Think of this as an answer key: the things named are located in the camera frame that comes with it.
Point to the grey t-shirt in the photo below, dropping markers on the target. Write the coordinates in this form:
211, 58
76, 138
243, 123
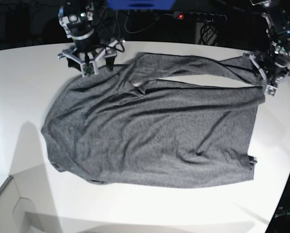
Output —
162, 120

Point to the blue box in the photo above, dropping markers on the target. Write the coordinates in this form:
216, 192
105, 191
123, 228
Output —
140, 4

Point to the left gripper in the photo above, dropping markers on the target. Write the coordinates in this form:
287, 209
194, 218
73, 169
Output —
273, 66

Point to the black power strip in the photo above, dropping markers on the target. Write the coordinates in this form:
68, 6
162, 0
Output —
199, 16

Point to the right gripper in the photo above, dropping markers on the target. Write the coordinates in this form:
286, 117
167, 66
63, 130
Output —
87, 51

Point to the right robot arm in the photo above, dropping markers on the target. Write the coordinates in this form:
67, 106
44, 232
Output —
80, 17

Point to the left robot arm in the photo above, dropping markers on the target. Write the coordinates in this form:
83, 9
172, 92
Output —
278, 24

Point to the white table partition panel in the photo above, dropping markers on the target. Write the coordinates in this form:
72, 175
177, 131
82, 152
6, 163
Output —
21, 213

